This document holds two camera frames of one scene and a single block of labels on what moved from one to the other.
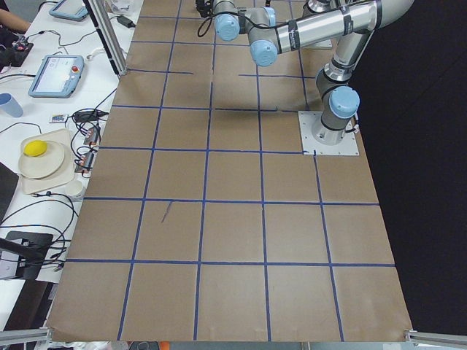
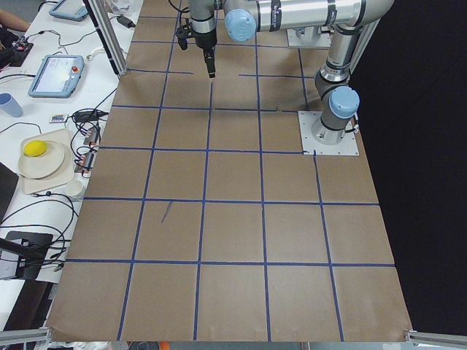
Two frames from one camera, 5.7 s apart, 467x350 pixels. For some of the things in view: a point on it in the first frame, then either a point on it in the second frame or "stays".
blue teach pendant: x=58 y=76 stays
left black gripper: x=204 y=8 → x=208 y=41
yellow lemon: x=35 y=148 stays
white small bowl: x=73 y=187 stays
